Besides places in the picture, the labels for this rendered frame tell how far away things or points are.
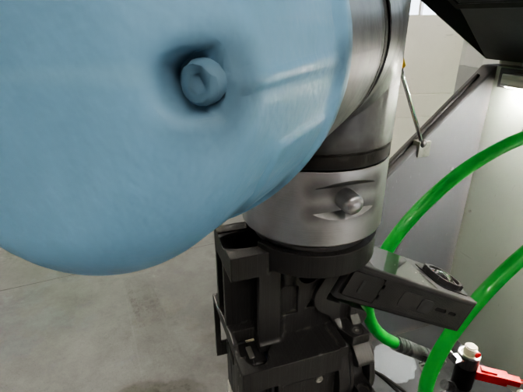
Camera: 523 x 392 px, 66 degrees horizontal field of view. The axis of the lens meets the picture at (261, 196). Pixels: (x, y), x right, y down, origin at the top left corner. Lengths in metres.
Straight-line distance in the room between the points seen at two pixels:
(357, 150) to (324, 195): 0.02
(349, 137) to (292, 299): 0.10
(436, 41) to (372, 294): 3.28
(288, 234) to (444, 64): 3.39
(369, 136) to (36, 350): 2.34
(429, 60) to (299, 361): 3.31
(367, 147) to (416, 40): 3.22
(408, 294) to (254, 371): 0.10
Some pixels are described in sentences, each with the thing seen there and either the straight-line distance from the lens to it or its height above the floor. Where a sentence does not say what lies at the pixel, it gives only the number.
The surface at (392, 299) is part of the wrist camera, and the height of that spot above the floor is 1.38.
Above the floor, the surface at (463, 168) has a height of 1.39.
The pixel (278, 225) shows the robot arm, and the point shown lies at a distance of 0.19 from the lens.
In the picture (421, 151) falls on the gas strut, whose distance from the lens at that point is 0.84.
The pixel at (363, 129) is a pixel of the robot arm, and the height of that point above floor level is 1.49.
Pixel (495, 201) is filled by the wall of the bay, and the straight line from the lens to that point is 0.93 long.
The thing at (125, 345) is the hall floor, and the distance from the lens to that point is 2.30.
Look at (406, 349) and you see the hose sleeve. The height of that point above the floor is 1.17.
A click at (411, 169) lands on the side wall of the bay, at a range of 0.85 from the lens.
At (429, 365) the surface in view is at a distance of 0.44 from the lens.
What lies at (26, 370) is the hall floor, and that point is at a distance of 2.36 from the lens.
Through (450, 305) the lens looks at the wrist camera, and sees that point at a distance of 0.29.
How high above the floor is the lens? 1.53
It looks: 24 degrees down
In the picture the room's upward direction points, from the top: straight up
